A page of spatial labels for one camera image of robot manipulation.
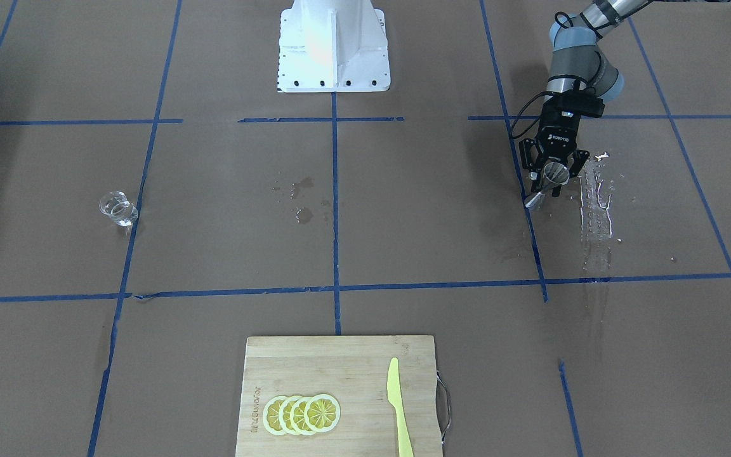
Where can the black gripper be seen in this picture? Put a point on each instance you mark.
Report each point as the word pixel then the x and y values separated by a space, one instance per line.
pixel 558 132

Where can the steel jigger measuring cup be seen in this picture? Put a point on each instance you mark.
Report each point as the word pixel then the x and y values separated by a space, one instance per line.
pixel 552 176

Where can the clear glass cup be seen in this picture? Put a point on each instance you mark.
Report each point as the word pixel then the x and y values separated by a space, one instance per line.
pixel 118 208

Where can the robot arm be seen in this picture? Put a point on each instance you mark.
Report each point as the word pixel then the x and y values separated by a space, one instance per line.
pixel 581 81

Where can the yellow plastic knife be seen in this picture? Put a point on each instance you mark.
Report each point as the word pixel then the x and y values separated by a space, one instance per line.
pixel 393 388

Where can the bamboo cutting board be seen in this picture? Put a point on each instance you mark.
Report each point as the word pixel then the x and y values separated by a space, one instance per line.
pixel 353 369

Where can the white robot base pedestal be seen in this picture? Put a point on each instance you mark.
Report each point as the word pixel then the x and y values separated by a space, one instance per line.
pixel 333 47

